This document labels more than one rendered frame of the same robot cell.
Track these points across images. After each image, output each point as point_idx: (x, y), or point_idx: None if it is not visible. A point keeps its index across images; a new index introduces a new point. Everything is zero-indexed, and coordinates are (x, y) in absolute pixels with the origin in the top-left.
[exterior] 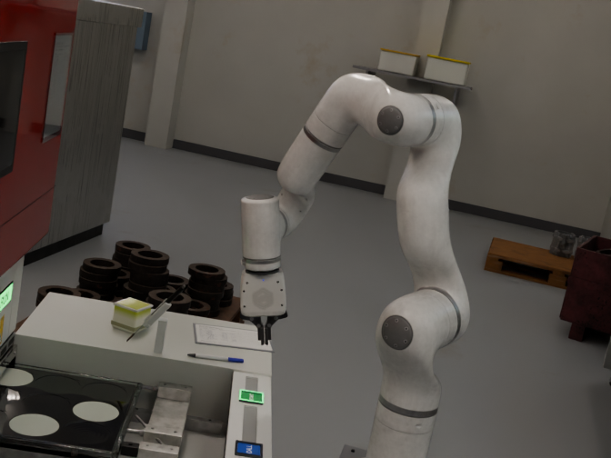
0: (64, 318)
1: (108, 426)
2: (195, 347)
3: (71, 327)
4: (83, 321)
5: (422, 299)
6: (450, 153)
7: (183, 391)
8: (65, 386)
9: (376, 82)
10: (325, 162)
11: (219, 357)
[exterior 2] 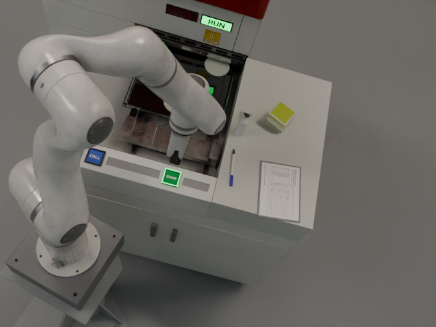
0: (282, 85)
1: (157, 106)
2: (252, 159)
3: (266, 87)
4: (281, 95)
5: (27, 174)
6: (53, 137)
7: (209, 153)
8: (209, 91)
9: (91, 37)
10: None
11: (231, 169)
